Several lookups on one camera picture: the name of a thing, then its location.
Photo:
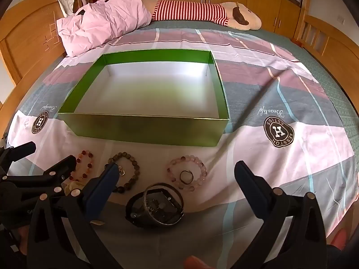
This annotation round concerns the wooden footboard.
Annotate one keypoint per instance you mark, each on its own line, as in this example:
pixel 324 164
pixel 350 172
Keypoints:
pixel 336 53

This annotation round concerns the pink pillow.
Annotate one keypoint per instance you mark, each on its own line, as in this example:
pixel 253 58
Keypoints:
pixel 106 19

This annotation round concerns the white wall switch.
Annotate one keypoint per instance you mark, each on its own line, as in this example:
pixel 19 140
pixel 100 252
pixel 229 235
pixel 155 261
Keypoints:
pixel 340 19

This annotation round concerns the wooden headboard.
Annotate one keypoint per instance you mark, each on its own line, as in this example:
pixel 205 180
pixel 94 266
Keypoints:
pixel 25 42

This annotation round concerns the green-rimmed clear tray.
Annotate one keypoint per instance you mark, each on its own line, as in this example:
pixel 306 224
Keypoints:
pixel 140 131

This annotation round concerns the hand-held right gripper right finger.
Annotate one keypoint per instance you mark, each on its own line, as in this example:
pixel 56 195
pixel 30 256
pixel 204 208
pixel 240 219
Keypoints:
pixel 247 180

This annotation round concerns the teal mattress cover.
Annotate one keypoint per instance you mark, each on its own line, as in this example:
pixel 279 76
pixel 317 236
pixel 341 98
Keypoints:
pixel 322 70

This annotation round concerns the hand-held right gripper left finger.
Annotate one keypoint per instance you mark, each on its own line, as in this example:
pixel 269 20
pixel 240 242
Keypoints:
pixel 103 193

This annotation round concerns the plaid bed sheet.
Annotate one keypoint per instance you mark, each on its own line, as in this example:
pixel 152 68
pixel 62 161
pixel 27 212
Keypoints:
pixel 280 89

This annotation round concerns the black wristwatch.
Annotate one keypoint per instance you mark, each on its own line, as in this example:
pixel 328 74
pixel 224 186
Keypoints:
pixel 134 218

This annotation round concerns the person's right hand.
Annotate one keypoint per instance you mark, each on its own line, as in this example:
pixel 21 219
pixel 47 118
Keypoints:
pixel 196 262

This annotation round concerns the striped plush toy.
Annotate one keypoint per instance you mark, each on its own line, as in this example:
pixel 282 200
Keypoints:
pixel 190 11

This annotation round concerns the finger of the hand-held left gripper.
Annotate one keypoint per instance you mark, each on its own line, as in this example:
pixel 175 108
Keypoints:
pixel 60 166
pixel 19 151

